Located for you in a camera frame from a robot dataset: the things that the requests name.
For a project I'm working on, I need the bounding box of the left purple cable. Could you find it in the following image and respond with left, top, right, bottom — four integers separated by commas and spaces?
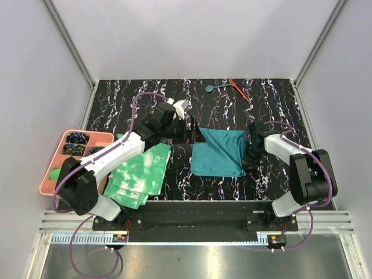
51, 92, 172, 277

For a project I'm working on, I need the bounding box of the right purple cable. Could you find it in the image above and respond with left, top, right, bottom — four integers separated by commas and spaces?
241, 120, 335, 252

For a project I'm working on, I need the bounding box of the orange plastic fork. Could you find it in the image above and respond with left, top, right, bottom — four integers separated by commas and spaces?
228, 78, 251, 102

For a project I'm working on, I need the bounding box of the aluminium frame post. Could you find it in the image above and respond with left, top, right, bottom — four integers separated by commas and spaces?
40, 0, 98, 91
294, 0, 349, 87

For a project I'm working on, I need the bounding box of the right aluminium frame post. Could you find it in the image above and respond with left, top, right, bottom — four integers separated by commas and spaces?
294, 0, 349, 87

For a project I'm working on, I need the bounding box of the aluminium front rail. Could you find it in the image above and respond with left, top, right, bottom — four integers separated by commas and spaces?
38, 210, 355, 246

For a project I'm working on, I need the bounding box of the green rolled cloth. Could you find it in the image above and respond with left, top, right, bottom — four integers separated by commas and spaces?
49, 168, 61, 181

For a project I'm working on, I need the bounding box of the teal plastic spoon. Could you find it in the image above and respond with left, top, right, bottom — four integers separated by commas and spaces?
205, 84, 231, 93

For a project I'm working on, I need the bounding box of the teal satin napkin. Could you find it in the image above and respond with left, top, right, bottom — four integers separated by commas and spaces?
191, 128, 246, 177

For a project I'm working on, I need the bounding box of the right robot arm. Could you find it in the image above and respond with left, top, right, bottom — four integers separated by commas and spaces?
242, 121, 338, 231

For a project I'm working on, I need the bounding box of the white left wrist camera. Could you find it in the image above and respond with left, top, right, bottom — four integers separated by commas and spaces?
166, 98, 188, 120

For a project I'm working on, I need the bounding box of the blue patterned rolled cloth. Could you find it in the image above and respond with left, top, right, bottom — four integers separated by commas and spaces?
66, 132, 90, 145

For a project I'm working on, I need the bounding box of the left aluminium frame post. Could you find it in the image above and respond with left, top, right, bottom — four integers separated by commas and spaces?
40, 0, 98, 91

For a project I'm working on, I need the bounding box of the dark blue rolled cloth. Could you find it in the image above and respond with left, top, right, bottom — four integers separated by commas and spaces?
87, 146, 105, 156

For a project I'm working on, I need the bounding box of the green tie-dye cloth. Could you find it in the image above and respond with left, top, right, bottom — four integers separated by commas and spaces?
103, 143, 171, 209

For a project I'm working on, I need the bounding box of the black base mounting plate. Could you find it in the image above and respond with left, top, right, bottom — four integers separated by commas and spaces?
88, 201, 298, 245

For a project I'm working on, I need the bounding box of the black marble pattern mat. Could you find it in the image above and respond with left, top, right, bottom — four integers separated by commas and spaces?
86, 78, 311, 201

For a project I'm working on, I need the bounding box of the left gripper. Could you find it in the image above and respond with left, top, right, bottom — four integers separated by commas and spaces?
160, 116, 206, 145

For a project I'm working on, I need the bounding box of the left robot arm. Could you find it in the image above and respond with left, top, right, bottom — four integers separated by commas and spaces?
54, 100, 206, 230

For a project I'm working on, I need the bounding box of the purple cable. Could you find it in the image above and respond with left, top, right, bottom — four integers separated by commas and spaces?
51, 92, 172, 277
241, 120, 335, 252

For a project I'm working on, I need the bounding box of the pink compartment tray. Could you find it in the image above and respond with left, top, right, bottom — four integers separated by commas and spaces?
39, 130, 114, 196

